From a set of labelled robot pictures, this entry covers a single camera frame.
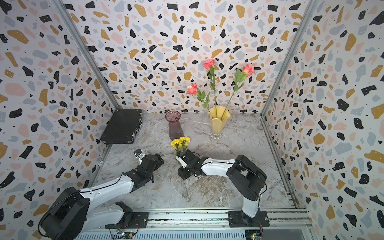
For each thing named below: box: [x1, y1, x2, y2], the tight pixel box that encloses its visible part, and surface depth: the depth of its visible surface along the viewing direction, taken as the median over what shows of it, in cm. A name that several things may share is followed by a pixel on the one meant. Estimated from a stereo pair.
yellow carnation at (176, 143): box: [170, 138, 183, 155], surface depth 102 cm
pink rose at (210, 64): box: [203, 59, 218, 118], surface depth 91 cm
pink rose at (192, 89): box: [186, 82, 211, 112], surface depth 85 cm
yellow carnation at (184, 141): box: [179, 136, 191, 156], surface depth 102 cm
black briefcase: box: [100, 109, 144, 144], surface depth 111 cm
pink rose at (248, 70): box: [220, 64, 256, 121], surface depth 89 cm
